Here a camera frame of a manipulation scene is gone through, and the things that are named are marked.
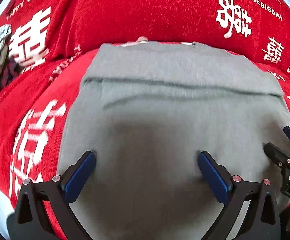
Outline grey knit sweater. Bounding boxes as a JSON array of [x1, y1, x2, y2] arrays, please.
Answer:
[[57, 42, 290, 239]]

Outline red wedding blanket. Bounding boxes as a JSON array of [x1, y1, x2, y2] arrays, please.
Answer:
[[0, 0, 290, 240]]

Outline dark plaid cloth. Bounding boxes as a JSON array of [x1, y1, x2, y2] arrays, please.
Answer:
[[0, 57, 21, 87]]

